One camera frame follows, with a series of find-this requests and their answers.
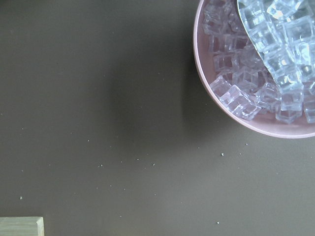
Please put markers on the wooden cutting board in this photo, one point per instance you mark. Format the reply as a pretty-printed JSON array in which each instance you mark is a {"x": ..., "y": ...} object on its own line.
[{"x": 22, "y": 226}]

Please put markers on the pink bowl of ice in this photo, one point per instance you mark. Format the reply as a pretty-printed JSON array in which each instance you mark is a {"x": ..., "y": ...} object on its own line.
[{"x": 263, "y": 123}]

